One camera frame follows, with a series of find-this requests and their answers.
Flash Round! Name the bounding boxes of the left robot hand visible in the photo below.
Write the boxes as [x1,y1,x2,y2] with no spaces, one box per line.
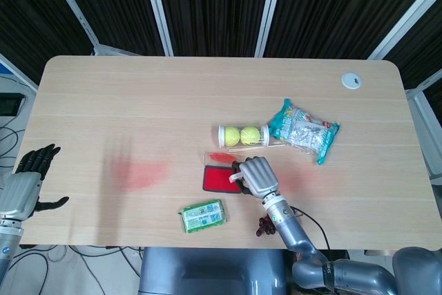
[0,143,70,223]

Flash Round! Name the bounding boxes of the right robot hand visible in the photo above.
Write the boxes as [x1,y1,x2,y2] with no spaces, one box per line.
[231,156,280,200]

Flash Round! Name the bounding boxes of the grey robot base body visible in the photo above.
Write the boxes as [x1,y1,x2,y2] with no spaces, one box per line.
[137,246,287,295]

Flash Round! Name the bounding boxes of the red ink pad black case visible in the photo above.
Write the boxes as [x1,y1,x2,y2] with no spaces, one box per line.
[201,165,243,194]

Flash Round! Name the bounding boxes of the clear plastic bag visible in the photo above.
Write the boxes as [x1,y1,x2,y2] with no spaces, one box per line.
[204,151,250,171]

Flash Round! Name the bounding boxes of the thin wooden stick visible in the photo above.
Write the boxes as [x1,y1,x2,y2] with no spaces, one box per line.
[229,142,286,153]

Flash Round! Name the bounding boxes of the yellow tennis ball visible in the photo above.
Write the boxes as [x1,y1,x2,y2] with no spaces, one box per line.
[224,126,241,146]
[240,126,260,146]

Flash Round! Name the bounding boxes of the dark red grape bunch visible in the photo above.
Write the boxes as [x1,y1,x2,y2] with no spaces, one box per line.
[255,214,278,237]

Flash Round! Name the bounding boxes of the clear plastic ball tube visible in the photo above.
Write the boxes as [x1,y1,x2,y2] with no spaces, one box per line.
[217,124,271,147]

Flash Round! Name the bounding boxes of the teal snack bag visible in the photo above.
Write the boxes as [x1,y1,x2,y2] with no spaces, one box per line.
[268,98,342,166]

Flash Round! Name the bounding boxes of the green tissue pack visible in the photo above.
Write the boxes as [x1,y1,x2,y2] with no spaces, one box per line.
[177,198,230,234]

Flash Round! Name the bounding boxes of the black screen device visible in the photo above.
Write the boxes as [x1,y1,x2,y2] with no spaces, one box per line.
[0,93,28,115]

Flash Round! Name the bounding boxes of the black waste bin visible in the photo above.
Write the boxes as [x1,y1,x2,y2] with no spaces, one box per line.
[283,249,311,295]

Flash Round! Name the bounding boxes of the black floor cable bundle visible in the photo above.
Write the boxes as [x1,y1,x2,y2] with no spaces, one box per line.
[6,245,139,295]

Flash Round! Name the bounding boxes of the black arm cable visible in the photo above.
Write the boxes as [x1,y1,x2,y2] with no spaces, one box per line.
[291,206,331,251]

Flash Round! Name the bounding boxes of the white blue partition frame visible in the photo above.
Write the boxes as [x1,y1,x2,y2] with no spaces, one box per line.
[0,53,38,93]

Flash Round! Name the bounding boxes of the white round cable grommet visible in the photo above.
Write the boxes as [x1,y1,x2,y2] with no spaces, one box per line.
[340,72,362,90]

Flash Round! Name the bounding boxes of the white aluminium partition post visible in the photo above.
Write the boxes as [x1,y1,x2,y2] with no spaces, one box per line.
[43,0,100,55]
[255,0,287,57]
[365,0,442,61]
[140,0,174,57]

